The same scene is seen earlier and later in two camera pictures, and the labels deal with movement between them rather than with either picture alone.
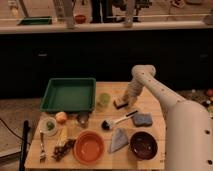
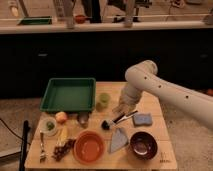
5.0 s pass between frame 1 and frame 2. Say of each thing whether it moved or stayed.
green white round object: stayed
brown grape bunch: stayed
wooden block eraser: moved
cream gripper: moved
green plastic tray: stayed
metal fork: stayed
